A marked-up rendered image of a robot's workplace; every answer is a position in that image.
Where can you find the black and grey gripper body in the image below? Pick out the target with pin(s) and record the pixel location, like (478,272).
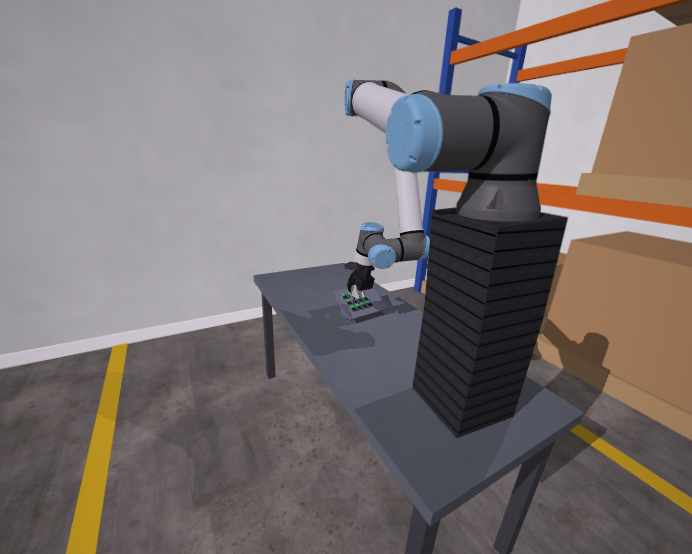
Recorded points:
(360,275)

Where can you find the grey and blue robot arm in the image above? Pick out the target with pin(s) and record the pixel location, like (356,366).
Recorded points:
(498,136)

